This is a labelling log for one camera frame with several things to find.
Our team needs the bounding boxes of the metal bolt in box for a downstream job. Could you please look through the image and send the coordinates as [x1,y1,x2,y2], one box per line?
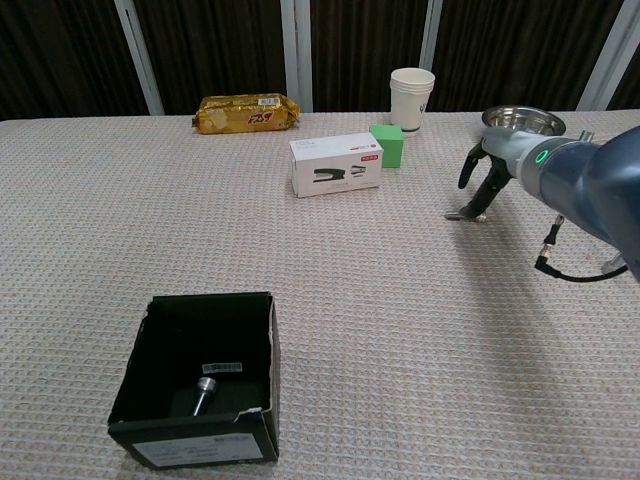
[188,376,218,417]

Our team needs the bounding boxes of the black cardboard box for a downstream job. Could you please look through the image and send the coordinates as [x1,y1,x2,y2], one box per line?
[107,292,281,471]

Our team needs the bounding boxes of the black arm cable with plug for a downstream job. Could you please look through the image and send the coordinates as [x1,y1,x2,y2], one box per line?
[534,212,629,284]

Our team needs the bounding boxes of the beige woven tablecloth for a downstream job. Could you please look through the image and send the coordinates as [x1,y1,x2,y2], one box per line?
[0,110,640,480]

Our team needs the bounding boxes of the grey metal frame post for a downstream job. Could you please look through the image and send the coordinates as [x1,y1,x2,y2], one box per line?
[418,0,444,114]
[576,0,640,112]
[113,0,166,117]
[279,0,314,114]

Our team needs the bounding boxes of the metal screw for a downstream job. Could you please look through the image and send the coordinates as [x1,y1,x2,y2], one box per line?
[444,210,489,224]

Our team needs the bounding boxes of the white stapler box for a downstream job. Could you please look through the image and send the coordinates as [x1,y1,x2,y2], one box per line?
[288,132,385,199]

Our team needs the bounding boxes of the gold cookie package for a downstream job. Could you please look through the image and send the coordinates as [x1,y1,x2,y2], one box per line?
[192,93,302,136]

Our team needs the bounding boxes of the white paper cup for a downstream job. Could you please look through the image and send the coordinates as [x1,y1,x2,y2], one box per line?
[389,67,437,139]

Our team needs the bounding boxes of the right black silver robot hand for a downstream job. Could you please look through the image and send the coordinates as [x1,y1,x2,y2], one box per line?
[458,127,531,222]

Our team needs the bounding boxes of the green cube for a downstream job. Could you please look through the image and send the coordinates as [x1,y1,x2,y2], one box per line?
[368,124,405,169]

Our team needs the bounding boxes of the stainless steel bowl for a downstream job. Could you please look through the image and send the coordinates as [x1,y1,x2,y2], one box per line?
[481,104,567,137]

